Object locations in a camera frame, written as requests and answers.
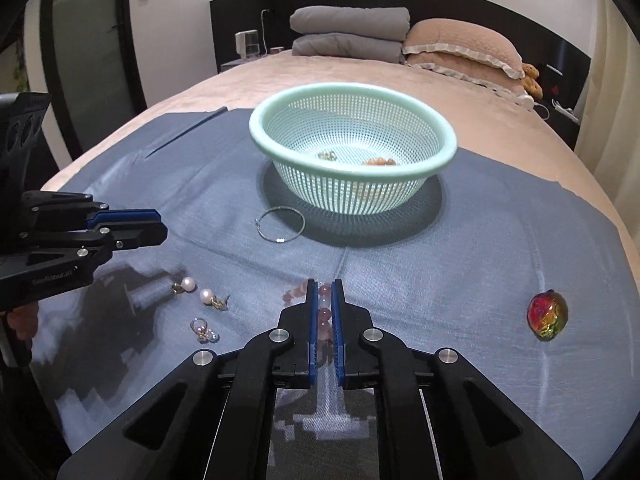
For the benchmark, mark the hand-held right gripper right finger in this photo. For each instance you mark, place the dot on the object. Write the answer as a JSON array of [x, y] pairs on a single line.
[[337, 321]]

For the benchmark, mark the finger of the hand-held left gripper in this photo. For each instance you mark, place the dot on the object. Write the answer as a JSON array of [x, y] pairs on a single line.
[[140, 237], [125, 216]]

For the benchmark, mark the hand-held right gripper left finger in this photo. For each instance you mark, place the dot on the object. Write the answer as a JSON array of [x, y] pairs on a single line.
[[312, 321]]

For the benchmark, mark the mint green plastic basket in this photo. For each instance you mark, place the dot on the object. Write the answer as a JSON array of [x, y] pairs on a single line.
[[350, 110]]

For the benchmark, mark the person's left hand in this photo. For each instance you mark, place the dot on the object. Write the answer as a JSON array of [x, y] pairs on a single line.
[[22, 322]]

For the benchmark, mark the pearl earring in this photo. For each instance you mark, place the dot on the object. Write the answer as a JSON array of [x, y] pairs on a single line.
[[187, 284], [206, 295]]

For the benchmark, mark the thin silver bangle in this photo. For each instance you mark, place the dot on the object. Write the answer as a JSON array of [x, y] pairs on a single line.
[[260, 232]]

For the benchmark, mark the blue grey cloth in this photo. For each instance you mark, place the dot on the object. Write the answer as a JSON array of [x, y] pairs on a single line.
[[450, 260]]

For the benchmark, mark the small gold earring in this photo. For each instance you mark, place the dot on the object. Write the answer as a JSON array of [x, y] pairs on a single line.
[[327, 155]]

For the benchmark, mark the frosted glass door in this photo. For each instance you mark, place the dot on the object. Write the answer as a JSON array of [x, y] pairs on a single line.
[[85, 50]]

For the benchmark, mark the bedside table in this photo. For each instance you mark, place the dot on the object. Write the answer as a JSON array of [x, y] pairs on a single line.
[[237, 65]]

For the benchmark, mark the red green glass pendant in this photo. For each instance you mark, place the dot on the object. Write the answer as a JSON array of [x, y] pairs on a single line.
[[547, 315]]

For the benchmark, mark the small white appliance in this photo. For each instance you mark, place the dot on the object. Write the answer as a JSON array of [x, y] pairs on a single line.
[[246, 42]]

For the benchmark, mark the beige bed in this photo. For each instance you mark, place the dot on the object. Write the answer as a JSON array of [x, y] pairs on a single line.
[[310, 72]]

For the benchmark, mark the folded grey blanket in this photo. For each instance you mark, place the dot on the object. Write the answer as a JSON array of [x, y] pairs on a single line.
[[350, 22], [345, 47]]

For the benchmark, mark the white charger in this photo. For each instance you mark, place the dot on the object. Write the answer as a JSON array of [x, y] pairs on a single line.
[[527, 101]]

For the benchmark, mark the pink ruffled pillow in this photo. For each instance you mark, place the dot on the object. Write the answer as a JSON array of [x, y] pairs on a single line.
[[460, 42]]

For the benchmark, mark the brown teddy bear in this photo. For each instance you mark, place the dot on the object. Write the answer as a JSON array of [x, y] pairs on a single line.
[[531, 82]]

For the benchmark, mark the white power strip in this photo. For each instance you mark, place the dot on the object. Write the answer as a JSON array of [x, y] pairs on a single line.
[[565, 110]]

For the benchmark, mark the cream curtain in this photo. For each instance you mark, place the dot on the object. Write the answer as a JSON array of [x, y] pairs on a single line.
[[607, 110]]

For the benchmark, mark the black headboard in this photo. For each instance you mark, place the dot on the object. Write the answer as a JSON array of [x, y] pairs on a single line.
[[500, 15]]

